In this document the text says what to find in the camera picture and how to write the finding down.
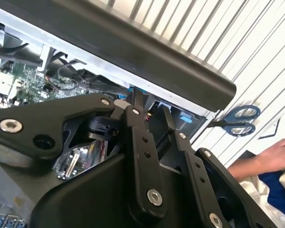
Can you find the hard disk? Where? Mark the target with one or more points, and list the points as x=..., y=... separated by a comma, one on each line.
x=165, y=105

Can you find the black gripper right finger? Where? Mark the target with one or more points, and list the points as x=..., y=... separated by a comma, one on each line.
x=196, y=180

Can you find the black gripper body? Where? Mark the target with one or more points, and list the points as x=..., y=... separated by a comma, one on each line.
x=85, y=202

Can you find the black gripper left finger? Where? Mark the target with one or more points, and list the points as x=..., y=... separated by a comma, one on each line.
x=38, y=118

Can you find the person's bare hand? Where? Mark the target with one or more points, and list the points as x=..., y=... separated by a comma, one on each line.
x=277, y=156

